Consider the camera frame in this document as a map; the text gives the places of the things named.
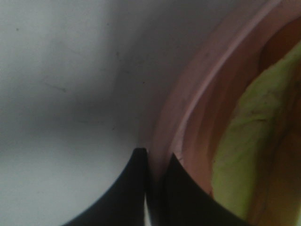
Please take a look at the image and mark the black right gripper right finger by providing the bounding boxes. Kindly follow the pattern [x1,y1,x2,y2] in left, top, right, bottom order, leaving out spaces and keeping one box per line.
[162,155,249,226]

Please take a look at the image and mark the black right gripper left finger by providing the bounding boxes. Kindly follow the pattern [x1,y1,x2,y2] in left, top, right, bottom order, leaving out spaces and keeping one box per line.
[66,148,148,226]

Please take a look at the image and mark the toast sandwich with lettuce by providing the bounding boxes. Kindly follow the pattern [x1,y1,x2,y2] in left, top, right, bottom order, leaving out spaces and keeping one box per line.
[212,19,301,226]

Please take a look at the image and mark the pink round plate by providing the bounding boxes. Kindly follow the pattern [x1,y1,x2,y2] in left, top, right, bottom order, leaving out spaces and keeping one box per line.
[149,0,301,192]

